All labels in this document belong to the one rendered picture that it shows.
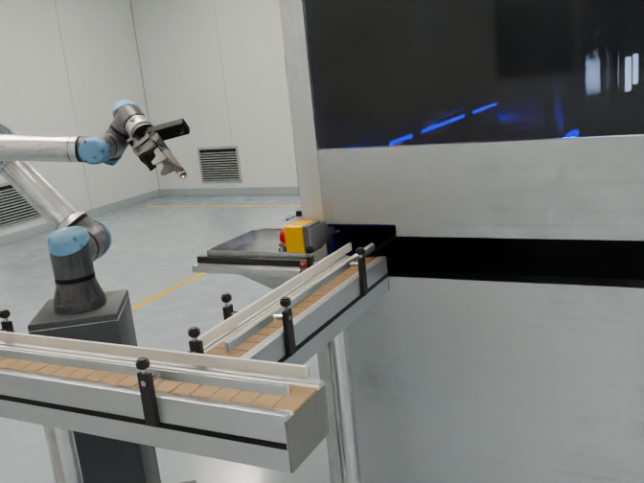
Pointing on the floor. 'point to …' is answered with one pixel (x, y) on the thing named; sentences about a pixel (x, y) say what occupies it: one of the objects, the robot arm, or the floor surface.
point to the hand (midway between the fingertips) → (177, 164)
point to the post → (308, 170)
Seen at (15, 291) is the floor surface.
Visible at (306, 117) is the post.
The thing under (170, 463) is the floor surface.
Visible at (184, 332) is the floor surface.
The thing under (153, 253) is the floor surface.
